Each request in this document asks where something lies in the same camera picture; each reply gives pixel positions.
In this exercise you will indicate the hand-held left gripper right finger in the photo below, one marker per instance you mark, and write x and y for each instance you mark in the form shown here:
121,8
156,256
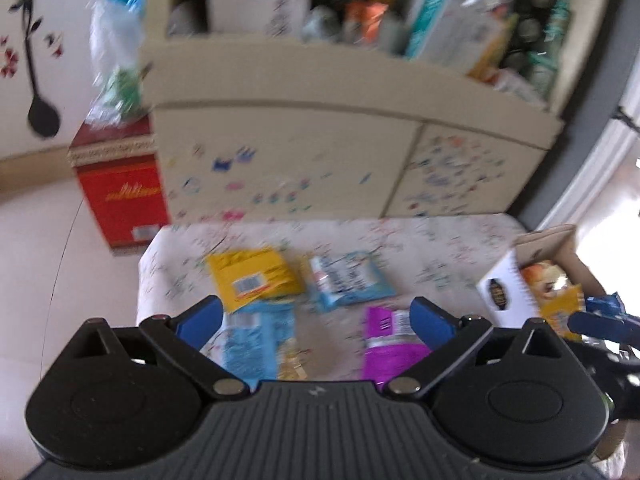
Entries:
427,322

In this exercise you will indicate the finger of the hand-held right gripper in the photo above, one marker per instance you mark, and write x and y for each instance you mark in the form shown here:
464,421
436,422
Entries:
617,380
600,327

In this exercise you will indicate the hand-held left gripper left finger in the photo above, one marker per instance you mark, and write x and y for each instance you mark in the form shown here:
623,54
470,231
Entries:
202,322

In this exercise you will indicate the purple snack packet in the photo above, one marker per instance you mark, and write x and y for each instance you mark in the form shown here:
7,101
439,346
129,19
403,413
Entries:
385,355

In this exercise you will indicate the yellow snack packet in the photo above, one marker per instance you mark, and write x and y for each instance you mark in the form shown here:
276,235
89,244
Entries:
560,310
250,270

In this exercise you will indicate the printed white tablecloth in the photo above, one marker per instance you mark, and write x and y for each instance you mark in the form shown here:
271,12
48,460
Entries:
425,250

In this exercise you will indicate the light blue white snack packet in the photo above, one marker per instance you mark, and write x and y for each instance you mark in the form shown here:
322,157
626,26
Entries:
350,280

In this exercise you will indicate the red cardboard box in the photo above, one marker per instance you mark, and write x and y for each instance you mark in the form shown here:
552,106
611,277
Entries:
125,195

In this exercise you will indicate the cream cabinet with stickers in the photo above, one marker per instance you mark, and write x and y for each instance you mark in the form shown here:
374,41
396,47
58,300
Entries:
300,125

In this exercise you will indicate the flat white paper box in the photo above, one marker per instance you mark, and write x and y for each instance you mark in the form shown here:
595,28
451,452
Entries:
517,87

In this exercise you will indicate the clear plastic bag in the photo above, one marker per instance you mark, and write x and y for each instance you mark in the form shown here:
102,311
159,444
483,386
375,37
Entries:
115,85

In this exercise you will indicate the yellow carton box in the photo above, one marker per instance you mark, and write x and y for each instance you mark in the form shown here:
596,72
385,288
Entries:
492,57

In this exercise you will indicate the green label bottle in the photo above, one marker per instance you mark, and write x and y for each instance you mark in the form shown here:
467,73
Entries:
547,50

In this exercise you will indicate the white carton box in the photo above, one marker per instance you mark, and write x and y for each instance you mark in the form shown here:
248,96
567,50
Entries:
445,20

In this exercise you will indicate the orange white pouch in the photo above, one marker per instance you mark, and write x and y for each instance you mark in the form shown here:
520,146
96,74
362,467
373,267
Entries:
367,20

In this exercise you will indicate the white plastic bag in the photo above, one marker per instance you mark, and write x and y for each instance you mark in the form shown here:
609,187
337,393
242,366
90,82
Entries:
322,25

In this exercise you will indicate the plain white box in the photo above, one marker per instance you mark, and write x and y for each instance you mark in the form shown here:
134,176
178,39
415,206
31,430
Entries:
255,5

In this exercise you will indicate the black branch wall sticker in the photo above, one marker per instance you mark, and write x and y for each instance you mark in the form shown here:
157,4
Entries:
44,115

